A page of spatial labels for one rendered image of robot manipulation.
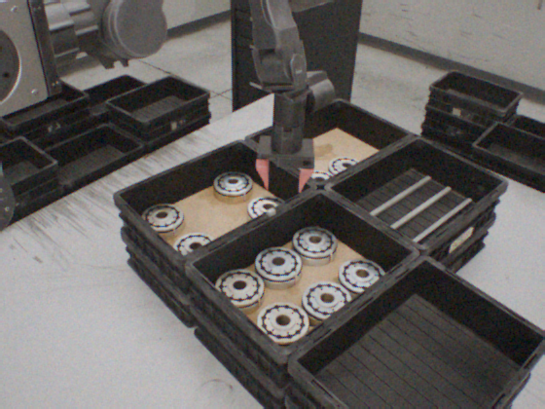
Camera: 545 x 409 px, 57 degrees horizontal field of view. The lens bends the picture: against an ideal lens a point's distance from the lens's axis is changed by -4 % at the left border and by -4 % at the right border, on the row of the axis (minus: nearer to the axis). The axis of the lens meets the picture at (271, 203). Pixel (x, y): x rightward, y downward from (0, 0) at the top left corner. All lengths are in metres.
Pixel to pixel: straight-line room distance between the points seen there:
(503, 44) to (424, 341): 3.47
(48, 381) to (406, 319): 0.77
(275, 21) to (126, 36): 0.29
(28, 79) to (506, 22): 3.93
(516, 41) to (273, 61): 3.54
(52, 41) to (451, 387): 0.86
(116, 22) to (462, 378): 0.84
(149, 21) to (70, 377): 0.79
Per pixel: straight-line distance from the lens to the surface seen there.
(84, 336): 1.27
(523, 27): 4.28
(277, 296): 1.11
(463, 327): 1.14
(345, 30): 3.00
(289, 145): 0.93
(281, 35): 0.87
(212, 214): 1.32
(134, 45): 0.67
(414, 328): 1.11
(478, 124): 2.67
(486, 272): 1.48
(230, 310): 0.96
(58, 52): 0.64
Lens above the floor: 1.66
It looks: 38 degrees down
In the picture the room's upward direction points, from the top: 2 degrees clockwise
